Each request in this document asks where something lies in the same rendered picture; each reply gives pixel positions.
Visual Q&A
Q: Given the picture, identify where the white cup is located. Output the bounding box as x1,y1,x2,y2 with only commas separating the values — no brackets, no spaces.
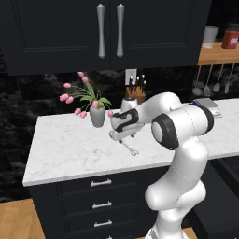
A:
202,25,220,49

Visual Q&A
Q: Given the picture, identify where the silver drawer handle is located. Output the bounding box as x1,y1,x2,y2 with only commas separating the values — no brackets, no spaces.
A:
91,201,113,210
90,178,113,188
93,219,114,229

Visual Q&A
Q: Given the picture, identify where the black oven range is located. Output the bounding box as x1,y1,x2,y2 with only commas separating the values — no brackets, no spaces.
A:
186,155,239,239

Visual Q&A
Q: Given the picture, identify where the grey vase with pink tulips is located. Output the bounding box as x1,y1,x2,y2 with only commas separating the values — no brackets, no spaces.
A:
58,71,115,129

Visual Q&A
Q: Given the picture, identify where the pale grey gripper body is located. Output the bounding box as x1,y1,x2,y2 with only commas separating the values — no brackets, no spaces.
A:
107,128,138,144

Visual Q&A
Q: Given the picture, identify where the dark cupboard door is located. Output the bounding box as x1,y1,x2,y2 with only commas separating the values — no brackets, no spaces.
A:
109,0,213,71
0,0,112,77

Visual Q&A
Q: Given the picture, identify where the wooden knife block with knives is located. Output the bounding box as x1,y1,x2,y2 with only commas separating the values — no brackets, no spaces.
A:
124,74,148,105

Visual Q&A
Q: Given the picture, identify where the wooden wall shelf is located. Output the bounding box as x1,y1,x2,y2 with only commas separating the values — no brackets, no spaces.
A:
197,41,239,66

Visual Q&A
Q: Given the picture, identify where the white wall socket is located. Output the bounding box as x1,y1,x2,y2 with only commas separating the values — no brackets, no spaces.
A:
124,68,138,87

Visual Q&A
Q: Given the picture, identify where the red box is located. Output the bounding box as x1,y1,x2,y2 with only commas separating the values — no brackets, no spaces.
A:
220,29,239,50

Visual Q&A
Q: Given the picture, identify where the dark drawer front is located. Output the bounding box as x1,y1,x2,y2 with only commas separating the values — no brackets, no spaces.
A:
66,228,153,239
60,186,150,220
57,167,172,198
63,208,158,238

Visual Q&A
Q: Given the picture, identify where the hanging grey spoon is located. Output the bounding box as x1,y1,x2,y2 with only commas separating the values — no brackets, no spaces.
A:
212,63,224,93
203,64,214,97

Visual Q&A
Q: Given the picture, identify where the small grey metal utensil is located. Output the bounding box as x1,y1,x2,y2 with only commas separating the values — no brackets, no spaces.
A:
121,141,140,158

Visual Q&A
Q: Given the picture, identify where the grey kitchen scale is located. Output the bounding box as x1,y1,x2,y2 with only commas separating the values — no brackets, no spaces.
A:
189,97,224,120

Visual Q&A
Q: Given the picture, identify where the hanging grey spatula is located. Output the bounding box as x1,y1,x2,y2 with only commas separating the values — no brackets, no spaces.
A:
223,63,236,94

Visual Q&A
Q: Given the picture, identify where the long silver cupboard handle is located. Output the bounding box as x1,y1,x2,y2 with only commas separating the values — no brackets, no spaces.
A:
95,3,107,60
115,3,126,59

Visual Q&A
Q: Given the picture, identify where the hanging grey ladle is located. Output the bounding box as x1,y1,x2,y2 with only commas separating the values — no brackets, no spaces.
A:
191,64,204,97

